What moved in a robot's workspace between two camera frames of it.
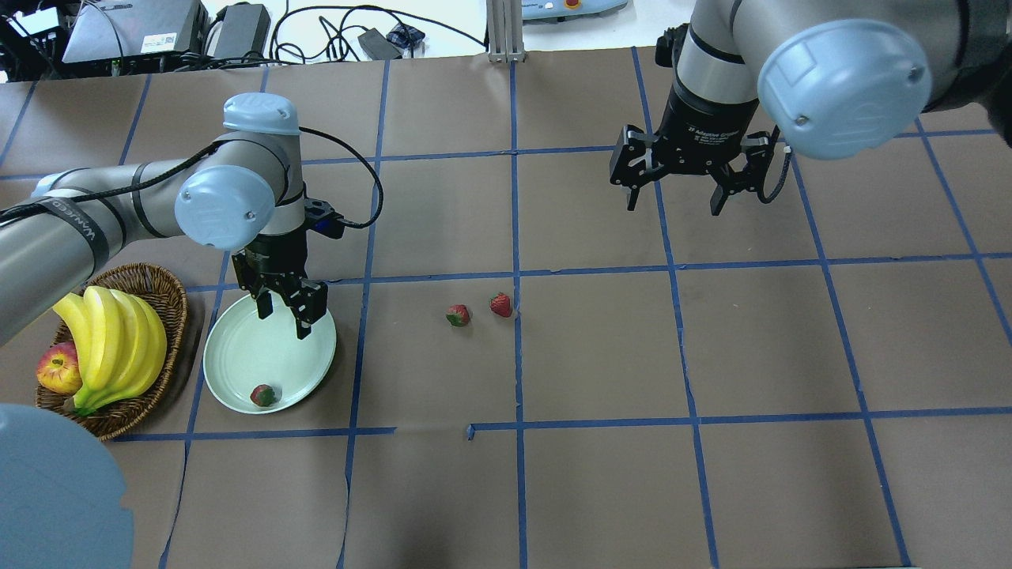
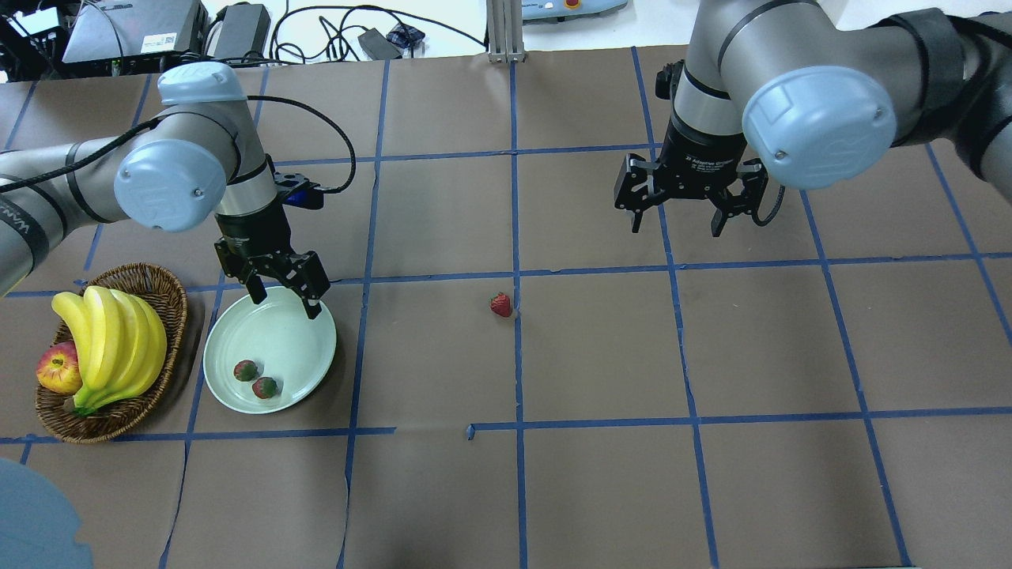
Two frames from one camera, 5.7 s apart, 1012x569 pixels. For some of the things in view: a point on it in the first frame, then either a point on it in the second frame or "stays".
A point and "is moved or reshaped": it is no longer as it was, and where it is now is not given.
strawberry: [500, 304] stays
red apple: [59, 370] stays
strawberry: [263, 396] is moved or reshaped
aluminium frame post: [505, 32] stays
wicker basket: [164, 290] stays
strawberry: [458, 315] to [246, 370]
